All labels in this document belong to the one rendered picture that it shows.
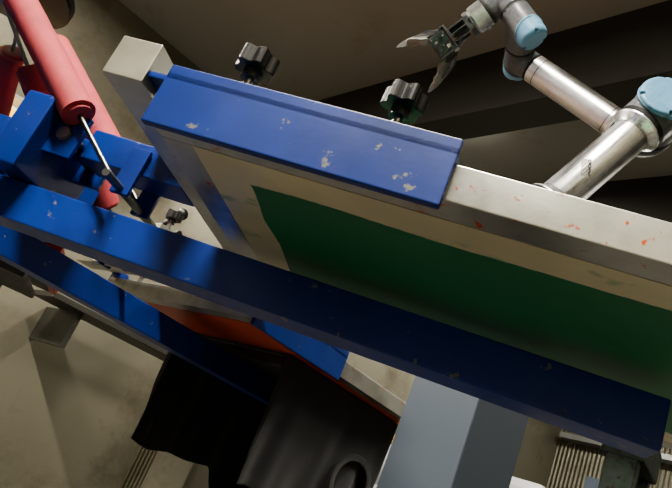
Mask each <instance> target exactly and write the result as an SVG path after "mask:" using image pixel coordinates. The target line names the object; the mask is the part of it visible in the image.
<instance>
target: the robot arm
mask: <svg viewBox="0 0 672 488"><path fill-rule="evenodd" d="M466 11H467V12H463V13H462V14H461V16H462V17H463V18H461V19H460V20H459V21H457V22H456V23H455V24H454V25H452V26H451V27H450V28H448V29H447V28H446V27H445V26H444V25H442V26H440V27H439V28H438V29H436V30H426V31H424V32H422V33H420V34H418V35H416V36H413V37H411V38H408V39H406V40H404V41H403V42H401V43H400V44H399V45H398V46H397V48H406V47H408V46H412V47H413V46H415V45H421V46H427V45H428V43H430V45H431V46H432V48H434V50H435V51H436V53H437V54H438V56H439V58H440V59H441V60H442V61H443V60H444V59H445V58H446V61H445V60H444V61H443V62H442V63H439V64H438V66H437V73H436V75H435V76H434V78H433V82H432V83H431V85H430V86H429V89H428V91H427V92H428V93H429V92H431V91H432V90H434V89H435V88H436V87H437V86H438V85H439V84H440V83H441V82H442V81H443V79H444V78H445V77H446V76H447V75H448V74H449V73H450V71H451V70H452V69H453V67H454V65H455V62H456V57H457V55H458V53H459V50H460V49H461V48H460V46H461V45H462V44H463V43H464V42H465V41H466V40H467V39H468V38H469V37H470V32H472V31H473V33H474V34H475V36H476V37H477V36H478V35H480V32H482V33H483V32H484V31H486V30H487V29H488V28H489V29H490V30H491V29H492V28H493V27H492V25H494V24H495V23H497V22H498V21H499V20H501V21H502V22H503V24H504V25H505V26H506V28H507V30H508V32H507V39H506V47H505V53H504V57H503V73H504V75H505V76H506V77H507V78H508V79H510V80H515V81H521V80H525V81H526V82H527V83H529V84H530V85H532V86H533V87H535V88H536V89H537V90H539V91H540V92H542V93H543V94H545V95H546V96H548V97H549V98H550V99H552V100H553V101H555V102H556V103H558V104H559V105H561V106H562V107H563V108H565V109H566V110H568V111H569V112H571V113H572V114H573V115H575V116H576V117H578V118H579V119H581V120H582V121H584V122H585V123H586V124H588V125H589V126H591V127H592V128H594V129H595V130H597V131H598V132H599V133H601V134H602V135H601V136H599V137H598V138H597V139H596V140H595V141H594V142H592V143H591V144H590V145H589V146H588V147H587V148H585V149H584V150H583V151H582V152H581V153H579V154H578V155H577V156H576V157H575V158H574V159H572V160H571V161H570V162H569V163H568V164H566V165H565V166H564V167H563V168H562V169H561V170H559V171H558V172H557V173H556V174H555V175H553V176H552V177H551V178H550V179H549V180H548V181H546V182H545V183H544V184H540V183H534V184H532V185H533V186H537V187H541V188H544V189H548V190H552V191H556V192H559V193H563V194H567V195H570V196H574V197H578V198H581V199H585V200H586V199H588V198H589V197H590V196H591V195H592V194H593V193H594V192H596V191H597V190H598V189H599V188H600V187H601V186H602V185H604V184H605V183H606V182H607V181H608V180H609V179H611V178H612V177H613V176H614V175H615V174H616V173H617V172H619V171H620V170H621V169H622V168H623V167H624V166H626V165H627V164H628V163H629V162H630V161H631V160H632V159H634V158H635V157H652V156H655V155H658V154H660V153H662V152H663V151H665V150H666V149H667V148H668V147H669V146H670V145H671V144H672V78H669V77H666V78H664V77H654V78H651V79H648V80H647V81H645V82H644V83H643V84H642V85H641V86H640V87H639V89H638V91H637V95H636V96H635V98H634V99H633V100H631V101H630V102H629V103H628V104H627V105H626V106H624V107H623V108H622V109H621V108H620V107H618V106H617V105H615V104H614V103H612V102H611V101H609V100H608V99H606V98H605V97H603V96H602V95H600V94H599V93H597V92H596V91H594V90H593V89H591V88H590V87H588V86H587V85H585V84H584V83H582V82H581V81H579V80H578V79H576V78H575V77H573V76H572V75H570V74H569V73H567V72H566V71H564V70H563V69H561V68H560V67H558V66H557V65H555V64H554V63H552V62H551V61H549V60H548V59H546V58H545V57H543V56H542V55H540V54H539V53H537V52H536V51H534V50H535V48H536V47H538V46H539V45H540V44H541V43H542V42H543V39H545V38H546V36H547V28H546V26H545V25H544V24H543V21H542V19H541V18H540V17H539V16H538V15H537V14H536V13H535V11H534V10H533V9H532V7H531V6H530V5H529V4H528V2H527V0H477V1H476V2H475V3H473V4H472V5H471V6H469V7H468V8H467V9H466Z"/></svg>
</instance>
